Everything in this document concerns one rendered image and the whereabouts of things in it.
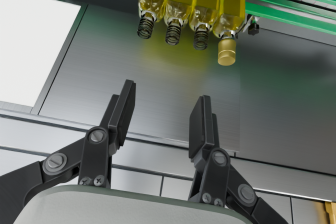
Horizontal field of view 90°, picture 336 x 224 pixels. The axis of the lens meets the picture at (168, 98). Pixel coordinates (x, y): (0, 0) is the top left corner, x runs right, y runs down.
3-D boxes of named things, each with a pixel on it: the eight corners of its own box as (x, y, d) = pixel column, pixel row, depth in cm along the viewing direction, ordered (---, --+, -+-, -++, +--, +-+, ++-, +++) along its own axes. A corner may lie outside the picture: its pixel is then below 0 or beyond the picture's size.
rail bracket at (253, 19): (236, 10, 55) (236, 43, 50) (249, -9, 49) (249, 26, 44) (248, 13, 55) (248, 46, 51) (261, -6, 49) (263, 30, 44)
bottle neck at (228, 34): (218, 38, 38) (217, 55, 36) (223, 28, 35) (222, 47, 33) (230, 41, 38) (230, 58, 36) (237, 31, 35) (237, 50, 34)
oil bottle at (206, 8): (195, -27, 46) (186, 34, 38) (202, -51, 41) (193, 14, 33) (215, -23, 46) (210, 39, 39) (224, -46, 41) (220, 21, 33)
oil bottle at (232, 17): (215, -21, 47) (210, 40, 39) (224, -44, 41) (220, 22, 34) (235, -16, 47) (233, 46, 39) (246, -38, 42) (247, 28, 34)
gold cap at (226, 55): (232, 35, 33) (231, 54, 32) (238, 46, 36) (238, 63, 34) (215, 42, 36) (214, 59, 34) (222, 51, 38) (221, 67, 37)
